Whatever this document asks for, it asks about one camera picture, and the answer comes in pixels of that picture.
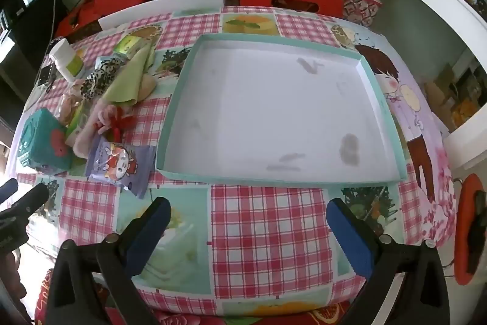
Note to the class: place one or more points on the white bottle with green label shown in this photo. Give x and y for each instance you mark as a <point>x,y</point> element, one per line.
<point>62,58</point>

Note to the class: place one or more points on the teal cube box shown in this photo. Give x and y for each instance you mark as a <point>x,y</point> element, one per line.
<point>38,142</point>

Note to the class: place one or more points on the purple cartoon snack packet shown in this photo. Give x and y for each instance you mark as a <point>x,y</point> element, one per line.
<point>118,161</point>

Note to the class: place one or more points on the pink printed fabric scrunchie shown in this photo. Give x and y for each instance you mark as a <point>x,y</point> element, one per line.
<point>68,104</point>

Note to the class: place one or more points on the red printed cloth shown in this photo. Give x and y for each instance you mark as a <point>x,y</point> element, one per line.
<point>182,319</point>

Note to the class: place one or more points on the leopard print scrunchie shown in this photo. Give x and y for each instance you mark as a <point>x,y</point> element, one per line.
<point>102,75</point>

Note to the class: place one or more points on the small green-white tissue packet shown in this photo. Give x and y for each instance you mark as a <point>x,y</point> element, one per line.
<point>127,45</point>

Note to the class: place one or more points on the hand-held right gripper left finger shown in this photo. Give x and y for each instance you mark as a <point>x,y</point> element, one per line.
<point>146,233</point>

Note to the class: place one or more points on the red patterned box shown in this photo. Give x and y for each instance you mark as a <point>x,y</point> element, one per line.
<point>359,7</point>

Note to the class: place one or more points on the red chair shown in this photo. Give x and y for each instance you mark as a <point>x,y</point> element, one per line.
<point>466,195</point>

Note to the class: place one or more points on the beige egg-shaped makeup sponge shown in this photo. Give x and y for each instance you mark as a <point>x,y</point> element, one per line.
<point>147,87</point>

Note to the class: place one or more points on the white panel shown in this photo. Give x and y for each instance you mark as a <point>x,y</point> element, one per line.
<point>171,3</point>

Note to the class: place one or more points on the light green cloth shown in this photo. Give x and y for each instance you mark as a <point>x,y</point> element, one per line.
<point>127,81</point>

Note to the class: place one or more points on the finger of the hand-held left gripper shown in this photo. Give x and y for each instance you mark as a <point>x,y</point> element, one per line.
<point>34,197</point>
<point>8,190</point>

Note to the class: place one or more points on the red fuzzy scrunchie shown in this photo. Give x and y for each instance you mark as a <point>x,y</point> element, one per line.
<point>116,123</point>

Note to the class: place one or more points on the teal shallow cardboard tray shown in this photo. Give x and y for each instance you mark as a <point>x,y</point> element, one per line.
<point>266,100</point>

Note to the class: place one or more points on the orange cardboard box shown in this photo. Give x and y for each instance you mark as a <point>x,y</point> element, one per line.
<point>466,108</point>

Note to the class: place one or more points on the brown cardboard box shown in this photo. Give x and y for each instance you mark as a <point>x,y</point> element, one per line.
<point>437,89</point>

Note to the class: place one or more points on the black cabinet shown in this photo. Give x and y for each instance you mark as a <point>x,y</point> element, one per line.
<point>11,58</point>

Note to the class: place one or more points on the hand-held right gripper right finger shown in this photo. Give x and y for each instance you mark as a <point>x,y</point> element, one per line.
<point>352,237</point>

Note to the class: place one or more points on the pink fluffy sock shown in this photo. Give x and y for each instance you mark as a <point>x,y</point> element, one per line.
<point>85,136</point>

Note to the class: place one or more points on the pink checked printed tablecloth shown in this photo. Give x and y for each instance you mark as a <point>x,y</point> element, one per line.
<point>266,233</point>

